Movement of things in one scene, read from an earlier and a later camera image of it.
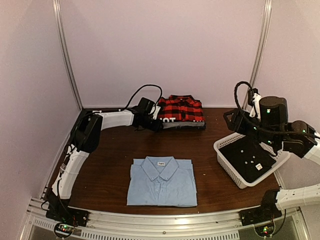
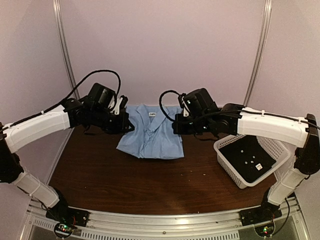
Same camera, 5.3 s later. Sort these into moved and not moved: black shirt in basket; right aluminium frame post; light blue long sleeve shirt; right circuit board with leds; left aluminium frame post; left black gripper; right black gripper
Moved: light blue long sleeve shirt; left black gripper; right black gripper
Not moved: right aluminium frame post; left aluminium frame post; right circuit board with leds; black shirt in basket
